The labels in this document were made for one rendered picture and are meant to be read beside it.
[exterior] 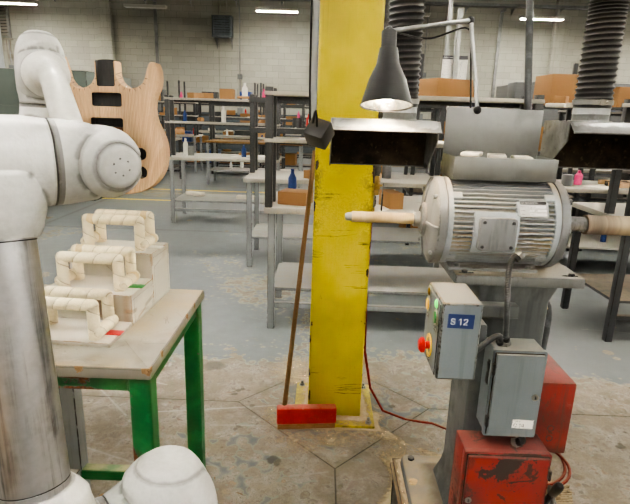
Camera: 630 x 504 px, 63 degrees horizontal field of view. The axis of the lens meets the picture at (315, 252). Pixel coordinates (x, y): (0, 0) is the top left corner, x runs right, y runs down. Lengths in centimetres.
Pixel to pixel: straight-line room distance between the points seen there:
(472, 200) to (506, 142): 25
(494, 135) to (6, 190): 128
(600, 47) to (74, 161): 138
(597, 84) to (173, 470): 143
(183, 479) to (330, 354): 178
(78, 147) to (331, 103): 166
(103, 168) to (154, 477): 49
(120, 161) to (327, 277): 178
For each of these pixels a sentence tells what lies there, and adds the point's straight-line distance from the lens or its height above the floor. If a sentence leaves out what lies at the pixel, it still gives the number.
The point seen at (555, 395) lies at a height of 75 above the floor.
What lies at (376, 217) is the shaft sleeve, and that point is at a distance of 152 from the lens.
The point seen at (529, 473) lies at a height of 56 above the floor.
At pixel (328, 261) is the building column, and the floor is 86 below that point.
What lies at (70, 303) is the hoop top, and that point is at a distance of 149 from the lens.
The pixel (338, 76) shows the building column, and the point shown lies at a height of 169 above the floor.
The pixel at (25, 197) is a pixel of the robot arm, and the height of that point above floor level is 142.
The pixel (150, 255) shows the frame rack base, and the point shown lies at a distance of 168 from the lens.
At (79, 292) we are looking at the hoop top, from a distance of 157.
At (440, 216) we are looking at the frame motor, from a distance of 143.
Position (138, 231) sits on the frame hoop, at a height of 117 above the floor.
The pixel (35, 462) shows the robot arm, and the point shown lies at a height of 105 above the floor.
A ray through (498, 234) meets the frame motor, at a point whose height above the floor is 124.
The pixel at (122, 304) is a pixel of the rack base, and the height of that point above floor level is 99.
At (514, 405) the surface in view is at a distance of 161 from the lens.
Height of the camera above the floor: 154
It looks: 15 degrees down
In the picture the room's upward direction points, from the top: 2 degrees clockwise
